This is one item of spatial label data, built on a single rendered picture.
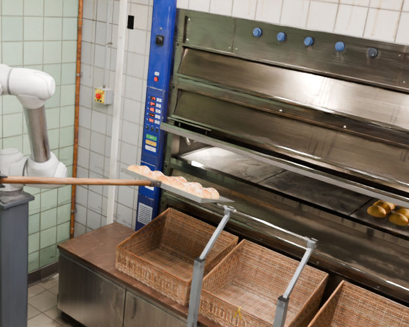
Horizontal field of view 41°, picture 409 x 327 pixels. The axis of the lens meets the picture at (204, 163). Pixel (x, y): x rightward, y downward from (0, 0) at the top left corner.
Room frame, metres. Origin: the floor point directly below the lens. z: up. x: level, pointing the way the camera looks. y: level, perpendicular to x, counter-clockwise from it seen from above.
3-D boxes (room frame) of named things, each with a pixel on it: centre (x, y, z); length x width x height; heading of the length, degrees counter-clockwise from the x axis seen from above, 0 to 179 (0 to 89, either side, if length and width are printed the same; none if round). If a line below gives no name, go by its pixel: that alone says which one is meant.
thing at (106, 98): (3.60, 0.74, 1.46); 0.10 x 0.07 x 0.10; 56
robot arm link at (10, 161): (2.81, 1.07, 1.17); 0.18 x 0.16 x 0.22; 92
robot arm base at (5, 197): (2.79, 1.09, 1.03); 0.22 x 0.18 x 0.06; 146
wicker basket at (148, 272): (2.90, 0.10, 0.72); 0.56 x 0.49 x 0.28; 55
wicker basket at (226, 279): (2.57, -0.38, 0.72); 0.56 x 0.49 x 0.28; 57
